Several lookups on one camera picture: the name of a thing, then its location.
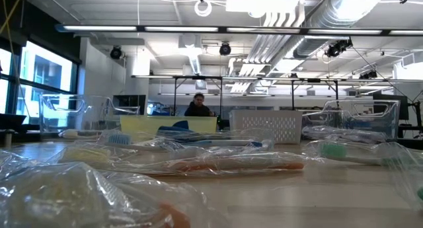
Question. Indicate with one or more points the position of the blue plastic scoop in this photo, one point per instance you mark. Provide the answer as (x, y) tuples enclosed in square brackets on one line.
[(180, 125)]

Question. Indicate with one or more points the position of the purple toothbrush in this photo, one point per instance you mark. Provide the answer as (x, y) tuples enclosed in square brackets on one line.
[(363, 138), (330, 131)]

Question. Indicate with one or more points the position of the person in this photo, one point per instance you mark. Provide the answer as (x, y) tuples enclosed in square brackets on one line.
[(198, 110)]

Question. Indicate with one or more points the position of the yellow plastic bin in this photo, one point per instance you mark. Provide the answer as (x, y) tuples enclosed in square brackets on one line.
[(201, 124)]

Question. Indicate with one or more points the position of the white perforated plastic basket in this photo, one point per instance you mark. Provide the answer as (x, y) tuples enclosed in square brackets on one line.
[(264, 125)]

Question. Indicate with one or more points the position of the black monitor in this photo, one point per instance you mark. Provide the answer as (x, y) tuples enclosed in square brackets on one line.
[(404, 109), (129, 104)]

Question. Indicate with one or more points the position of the long ceiling light strip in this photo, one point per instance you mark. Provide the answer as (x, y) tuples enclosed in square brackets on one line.
[(181, 28)]

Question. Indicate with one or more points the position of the clear plastic bin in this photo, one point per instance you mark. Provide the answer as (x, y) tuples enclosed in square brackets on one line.
[(380, 119), (82, 112)]

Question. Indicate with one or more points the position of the window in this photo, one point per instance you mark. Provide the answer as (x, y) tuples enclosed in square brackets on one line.
[(46, 72)]

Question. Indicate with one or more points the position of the distant black workstation frame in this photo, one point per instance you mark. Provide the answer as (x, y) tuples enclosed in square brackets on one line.
[(198, 77)]

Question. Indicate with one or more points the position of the black ceiling camera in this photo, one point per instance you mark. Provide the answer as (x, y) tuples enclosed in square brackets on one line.
[(333, 50), (116, 53), (225, 49)]

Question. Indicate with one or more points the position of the silver ventilation duct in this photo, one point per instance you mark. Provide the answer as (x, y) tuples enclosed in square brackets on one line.
[(307, 47)]

